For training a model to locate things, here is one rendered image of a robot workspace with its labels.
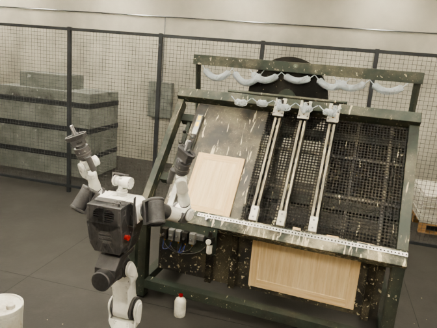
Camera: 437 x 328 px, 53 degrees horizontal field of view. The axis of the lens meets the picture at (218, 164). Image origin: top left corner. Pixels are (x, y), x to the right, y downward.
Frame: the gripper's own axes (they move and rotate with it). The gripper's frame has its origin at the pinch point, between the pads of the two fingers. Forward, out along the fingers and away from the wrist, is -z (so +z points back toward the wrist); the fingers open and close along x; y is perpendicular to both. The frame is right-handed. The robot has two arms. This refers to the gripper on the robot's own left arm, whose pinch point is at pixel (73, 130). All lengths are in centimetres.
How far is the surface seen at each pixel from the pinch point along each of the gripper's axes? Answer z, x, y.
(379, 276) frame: 192, 174, 14
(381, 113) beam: 88, 232, -52
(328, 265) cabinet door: 181, 141, -8
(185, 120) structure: 68, 82, -147
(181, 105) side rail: 54, 82, -152
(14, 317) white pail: 114, -89, -12
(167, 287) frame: 180, 11, -61
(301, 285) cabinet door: 197, 118, -17
